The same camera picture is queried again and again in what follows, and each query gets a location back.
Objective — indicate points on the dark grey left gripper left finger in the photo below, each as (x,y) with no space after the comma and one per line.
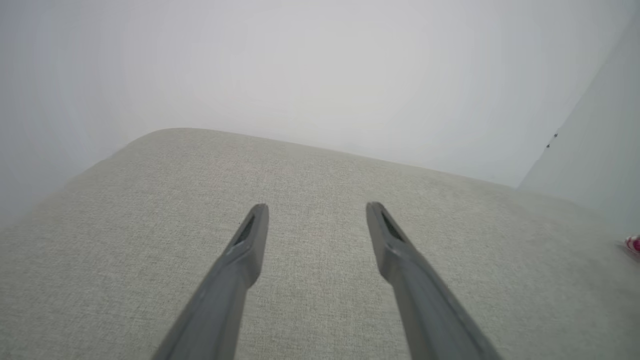
(230,285)

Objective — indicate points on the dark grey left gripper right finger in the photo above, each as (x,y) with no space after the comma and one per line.
(420,300)

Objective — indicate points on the red Bulls 23 jersey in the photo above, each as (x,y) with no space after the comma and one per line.
(635,245)

